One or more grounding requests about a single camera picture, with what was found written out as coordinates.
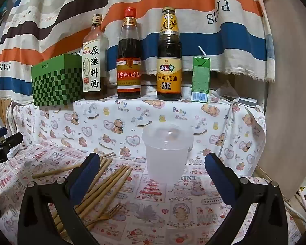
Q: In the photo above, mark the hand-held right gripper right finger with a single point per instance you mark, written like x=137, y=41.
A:
x=218, y=176

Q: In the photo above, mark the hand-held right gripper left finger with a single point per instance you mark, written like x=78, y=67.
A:
x=84, y=176

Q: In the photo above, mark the pile of bamboo chopsticks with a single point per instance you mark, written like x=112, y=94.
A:
x=112, y=181

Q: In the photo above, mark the golden fork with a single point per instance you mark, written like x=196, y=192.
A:
x=104, y=217

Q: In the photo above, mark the translucent plastic cup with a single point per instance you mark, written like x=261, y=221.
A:
x=165, y=158

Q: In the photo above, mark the white desk lamp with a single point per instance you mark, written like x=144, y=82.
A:
x=14, y=152

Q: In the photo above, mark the strawberry print cloth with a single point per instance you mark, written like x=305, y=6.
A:
x=183, y=209

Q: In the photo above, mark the green checkered box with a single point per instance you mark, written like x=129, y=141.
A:
x=56, y=86

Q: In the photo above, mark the green drink carton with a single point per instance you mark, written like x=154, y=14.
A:
x=201, y=81

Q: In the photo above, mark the cooking wine bottle white label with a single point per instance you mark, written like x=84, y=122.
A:
x=91, y=69

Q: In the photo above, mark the dark oyster sauce bottle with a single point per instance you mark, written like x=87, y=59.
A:
x=168, y=81

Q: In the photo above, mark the red cap sesame oil bottle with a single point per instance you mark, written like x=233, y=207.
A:
x=128, y=76

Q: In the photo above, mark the white drinking straw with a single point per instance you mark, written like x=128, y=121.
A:
x=202, y=50

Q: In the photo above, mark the striped fabric backdrop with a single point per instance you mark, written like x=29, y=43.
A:
x=168, y=5

